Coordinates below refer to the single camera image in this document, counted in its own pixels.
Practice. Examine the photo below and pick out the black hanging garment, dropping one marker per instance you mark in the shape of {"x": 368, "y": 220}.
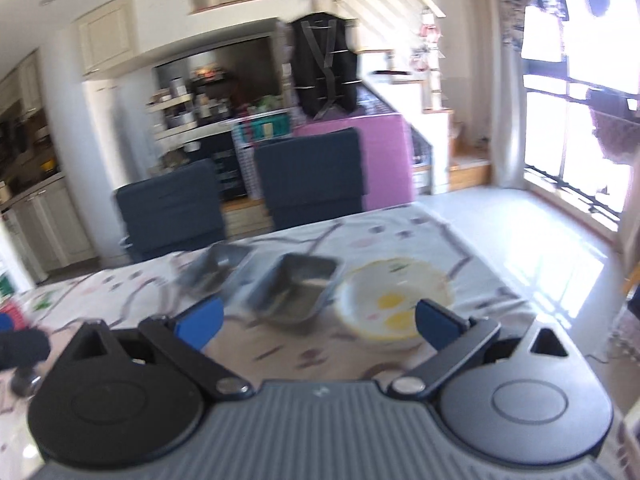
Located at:
{"x": 325, "y": 64}

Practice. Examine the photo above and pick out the white perforated basket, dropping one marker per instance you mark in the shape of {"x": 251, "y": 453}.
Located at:
{"x": 251, "y": 135}

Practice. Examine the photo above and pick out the small steel rectangular tray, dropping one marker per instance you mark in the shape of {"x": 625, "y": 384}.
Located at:
{"x": 215, "y": 269}

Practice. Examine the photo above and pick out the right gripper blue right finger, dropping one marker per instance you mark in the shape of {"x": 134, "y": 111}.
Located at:
{"x": 459, "y": 344}

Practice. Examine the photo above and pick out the left dark blue chair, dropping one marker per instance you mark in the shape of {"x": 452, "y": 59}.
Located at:
{"x": 175, "y": 212}

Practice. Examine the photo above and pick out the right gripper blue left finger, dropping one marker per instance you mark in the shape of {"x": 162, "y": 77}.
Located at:
{"x": 180, "y": 342}

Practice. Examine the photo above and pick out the beige window curtain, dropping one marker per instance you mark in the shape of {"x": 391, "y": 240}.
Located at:
{"x": 507, "y": 141}

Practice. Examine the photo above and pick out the large steel rectangular tray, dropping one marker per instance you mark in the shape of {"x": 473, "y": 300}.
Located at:
{"x": 294, "y": 291}

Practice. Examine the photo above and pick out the right dark blue chair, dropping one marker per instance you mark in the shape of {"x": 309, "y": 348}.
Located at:
{"x": 313, "y": 178}

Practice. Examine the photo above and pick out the yellow rimmed ceramic bowl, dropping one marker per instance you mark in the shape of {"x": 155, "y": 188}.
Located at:
{"x": 376, "y": 302}

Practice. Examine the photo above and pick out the pink storage box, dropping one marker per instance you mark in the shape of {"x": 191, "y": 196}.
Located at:
{"x": 387, "y": 154}

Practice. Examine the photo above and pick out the dark blue chair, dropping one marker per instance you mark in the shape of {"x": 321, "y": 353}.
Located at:
{"x": 175, "y": 212}
{"x": 313, "y": 178}

